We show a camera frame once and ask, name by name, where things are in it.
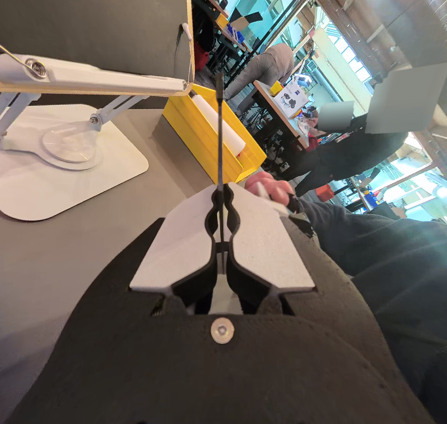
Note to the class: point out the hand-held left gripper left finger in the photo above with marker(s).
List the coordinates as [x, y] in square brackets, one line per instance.
[171, 256]

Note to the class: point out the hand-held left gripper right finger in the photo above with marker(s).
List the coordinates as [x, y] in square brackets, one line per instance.
[276, 253]

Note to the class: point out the white bottle with black cap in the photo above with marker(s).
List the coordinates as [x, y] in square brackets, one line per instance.
[220, 127]

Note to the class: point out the yellow plastic bin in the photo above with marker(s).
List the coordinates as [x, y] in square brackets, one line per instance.
[202, 141]

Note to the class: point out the person's right forearm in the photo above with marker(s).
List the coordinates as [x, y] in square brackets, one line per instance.
[328, 225]

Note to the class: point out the person's right hand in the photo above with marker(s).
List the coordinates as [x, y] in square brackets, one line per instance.
[269, 186]

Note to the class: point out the long wooden table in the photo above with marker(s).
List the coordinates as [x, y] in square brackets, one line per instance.
[276, 113]

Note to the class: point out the white cardboard box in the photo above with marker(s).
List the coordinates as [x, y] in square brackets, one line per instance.
[292, 99]

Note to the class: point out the person's dark clothing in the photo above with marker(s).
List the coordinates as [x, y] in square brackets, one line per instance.
[398, 298]

